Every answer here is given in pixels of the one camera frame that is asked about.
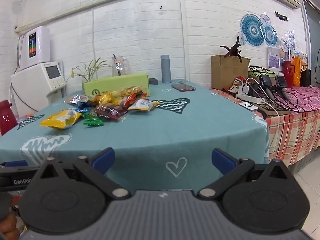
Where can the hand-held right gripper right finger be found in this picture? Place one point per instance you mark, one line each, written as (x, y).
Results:
(222, 161)

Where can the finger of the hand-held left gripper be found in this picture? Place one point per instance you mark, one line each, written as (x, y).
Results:
(16, 163)

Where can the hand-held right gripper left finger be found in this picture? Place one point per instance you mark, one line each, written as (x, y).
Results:
(103, 160)

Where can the blue snack packet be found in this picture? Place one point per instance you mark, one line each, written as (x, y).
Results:
(84, 110)

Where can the green cardboard box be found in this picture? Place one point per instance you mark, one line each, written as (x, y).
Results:
(117, 83)

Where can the person's left hand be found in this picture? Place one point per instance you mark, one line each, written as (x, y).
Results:
(7, 227)

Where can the green pea snack packet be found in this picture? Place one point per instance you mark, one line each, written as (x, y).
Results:
(93, 120)

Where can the red thermos jug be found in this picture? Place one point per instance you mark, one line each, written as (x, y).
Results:
(7, 118)

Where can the dark red date packet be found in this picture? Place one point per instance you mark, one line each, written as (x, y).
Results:
(112, 112)

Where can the teal heart print tablecloth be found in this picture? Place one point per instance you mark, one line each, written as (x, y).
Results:
(150, 130)

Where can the large yellow snack packet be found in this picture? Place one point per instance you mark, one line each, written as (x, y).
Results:
(61, 118)

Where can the pile of shiny snack packets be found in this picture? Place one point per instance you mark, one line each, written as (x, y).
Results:
(120, 96)

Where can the silver snack packet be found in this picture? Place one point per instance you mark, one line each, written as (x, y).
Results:
(76, 99)

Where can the white yellow snack packet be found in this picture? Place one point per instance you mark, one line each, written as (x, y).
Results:
(143, 105)

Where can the white power strip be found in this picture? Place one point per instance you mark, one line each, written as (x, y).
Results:
(250, 98)

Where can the white water dispenser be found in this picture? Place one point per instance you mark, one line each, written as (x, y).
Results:
(32, 87)

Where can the plaid tablecloth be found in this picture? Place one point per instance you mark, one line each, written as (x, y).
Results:
(295, 132)

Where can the smartphone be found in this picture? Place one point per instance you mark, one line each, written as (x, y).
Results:
(183, 86)

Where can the brown cardboard box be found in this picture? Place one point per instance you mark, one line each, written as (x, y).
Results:
(225, 72)

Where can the yellow flower plant in vase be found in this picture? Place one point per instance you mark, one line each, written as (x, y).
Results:
(90, 71)

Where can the black charging device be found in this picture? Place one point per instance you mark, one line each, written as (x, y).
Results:
(265, 81)
(281, 81)

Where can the small grey box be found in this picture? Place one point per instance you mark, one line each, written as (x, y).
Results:
(153, 81)

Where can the glass pitcher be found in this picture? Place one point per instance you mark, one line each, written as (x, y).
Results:
(120, 66)

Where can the pink patterned cloth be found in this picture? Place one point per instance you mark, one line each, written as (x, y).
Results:
(305, 98)

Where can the grey thermos bottle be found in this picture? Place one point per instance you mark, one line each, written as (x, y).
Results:
(165, 68)

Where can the red pitcher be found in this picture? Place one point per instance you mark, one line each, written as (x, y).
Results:
(287, 73)

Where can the dark purple plant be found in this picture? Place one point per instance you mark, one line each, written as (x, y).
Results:
(233, 50)

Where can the orange bag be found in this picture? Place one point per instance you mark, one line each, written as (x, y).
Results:
(297, 72)

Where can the black bag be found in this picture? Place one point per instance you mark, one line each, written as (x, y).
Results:
(305, 77)

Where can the large blue paper fan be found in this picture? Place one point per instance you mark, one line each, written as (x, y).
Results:
(252, 30)

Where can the small blue paper fan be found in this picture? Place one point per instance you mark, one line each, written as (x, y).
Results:
(270, 35)

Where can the wall picture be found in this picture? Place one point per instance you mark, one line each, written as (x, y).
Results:
(273, 58)

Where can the white wall water purifier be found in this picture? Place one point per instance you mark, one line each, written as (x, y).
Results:
(35, 47)

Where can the black wall sign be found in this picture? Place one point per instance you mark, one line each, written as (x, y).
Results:
(281, 16)

